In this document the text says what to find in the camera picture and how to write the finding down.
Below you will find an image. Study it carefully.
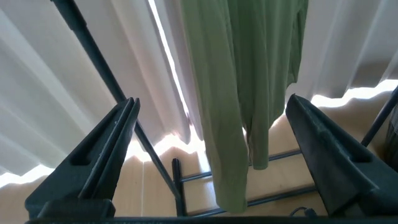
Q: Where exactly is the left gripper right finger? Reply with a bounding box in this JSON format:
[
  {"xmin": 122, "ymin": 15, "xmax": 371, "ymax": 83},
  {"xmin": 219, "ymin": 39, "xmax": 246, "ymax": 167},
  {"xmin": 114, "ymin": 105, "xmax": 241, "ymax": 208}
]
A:
[{"xmin": 285, "ymin": 95, "xmax": 398, "ymax": 217}]

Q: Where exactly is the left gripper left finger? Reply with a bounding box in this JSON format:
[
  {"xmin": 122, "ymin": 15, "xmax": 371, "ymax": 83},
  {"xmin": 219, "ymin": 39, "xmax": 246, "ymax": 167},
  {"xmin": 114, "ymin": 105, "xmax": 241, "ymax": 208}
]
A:
[{"xmin": 24, "ymin": 97, "xmax": 141, "ymax": 218}]

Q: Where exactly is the green sleeveless shirt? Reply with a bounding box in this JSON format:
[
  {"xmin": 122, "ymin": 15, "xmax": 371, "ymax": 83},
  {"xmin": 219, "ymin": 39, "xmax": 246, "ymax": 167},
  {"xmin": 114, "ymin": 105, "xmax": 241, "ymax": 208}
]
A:
[{"xmin": 179, "ymin": 0, "xmax": 309, "ymax": 214}]

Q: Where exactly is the black clothes rack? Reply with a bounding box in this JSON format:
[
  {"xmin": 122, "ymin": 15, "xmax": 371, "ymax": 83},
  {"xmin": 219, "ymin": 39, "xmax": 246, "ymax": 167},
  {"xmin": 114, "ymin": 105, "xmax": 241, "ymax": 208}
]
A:
[{"xmin": 51, "ymin": 0, "xmax": 398, "ymax": 218}]

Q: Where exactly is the beige curtain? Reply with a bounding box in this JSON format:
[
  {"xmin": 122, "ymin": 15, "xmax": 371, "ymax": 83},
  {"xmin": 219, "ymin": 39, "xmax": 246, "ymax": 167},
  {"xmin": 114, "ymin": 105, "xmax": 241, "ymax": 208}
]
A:
[{"xmin": 0, "ymin": 0, "xmax": 398, "ymax": 177}]

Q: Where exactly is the black cable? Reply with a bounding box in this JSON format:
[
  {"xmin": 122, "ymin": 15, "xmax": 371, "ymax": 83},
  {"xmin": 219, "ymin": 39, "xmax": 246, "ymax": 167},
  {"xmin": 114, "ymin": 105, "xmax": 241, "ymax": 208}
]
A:
[{"xmin": 289, "ymin": 206, "xmax": 318, "ymax": 218}]

